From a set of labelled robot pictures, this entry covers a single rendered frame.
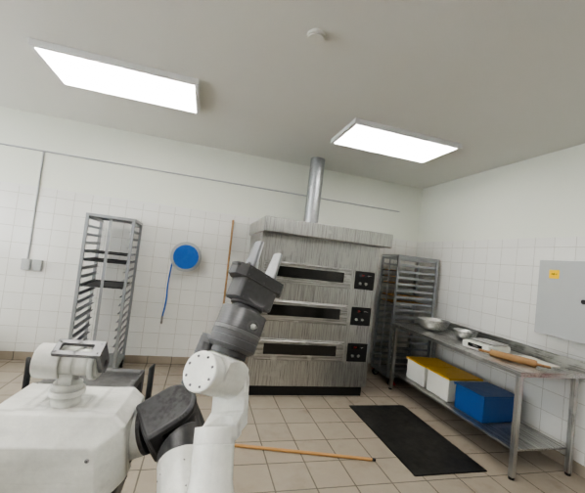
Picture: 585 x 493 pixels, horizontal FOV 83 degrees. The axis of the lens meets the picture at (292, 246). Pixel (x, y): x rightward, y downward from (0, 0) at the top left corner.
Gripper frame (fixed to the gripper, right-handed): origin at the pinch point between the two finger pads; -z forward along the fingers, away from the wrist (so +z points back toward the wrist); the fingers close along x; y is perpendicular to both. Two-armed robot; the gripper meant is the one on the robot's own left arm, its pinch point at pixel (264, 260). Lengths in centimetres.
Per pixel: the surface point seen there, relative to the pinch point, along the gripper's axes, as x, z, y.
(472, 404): -341, -22, 78
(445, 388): -355, -32, 111
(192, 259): -128, -88, 358
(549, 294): -322, -132, 15
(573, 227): -313, -198, -5
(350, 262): -247, -136, 195
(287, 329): -219, -38, 237
